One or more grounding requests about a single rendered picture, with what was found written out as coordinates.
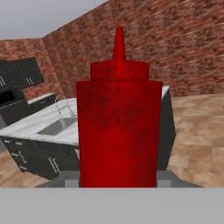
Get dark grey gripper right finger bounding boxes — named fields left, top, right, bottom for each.
left=155, top=170, right=203, bottom=188

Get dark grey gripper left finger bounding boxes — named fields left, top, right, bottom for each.
left=35, top=170, right=81, bottom=188

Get red ketchup bottle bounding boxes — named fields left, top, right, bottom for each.
left=76, top=25, right=164, bottom=188

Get dark kitchen island cabinets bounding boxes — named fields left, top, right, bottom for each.
left=0, top=86, right=177, bottom=180

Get steel sink basin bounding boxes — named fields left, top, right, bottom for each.
left=36, top=116, right=79, bottom=137

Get chrome sink tap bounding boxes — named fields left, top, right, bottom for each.
left=54, top=94, right=77, bottom=118

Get dark base cabinets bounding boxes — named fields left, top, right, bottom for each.
left=0, top=93, right=57, bottom=127

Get black microwave oven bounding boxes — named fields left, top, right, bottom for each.
left=0, top=86, right=26, bottom=109

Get dark wall cupboards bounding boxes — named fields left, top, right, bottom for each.
left=0, top=57, right=46, bottom=88

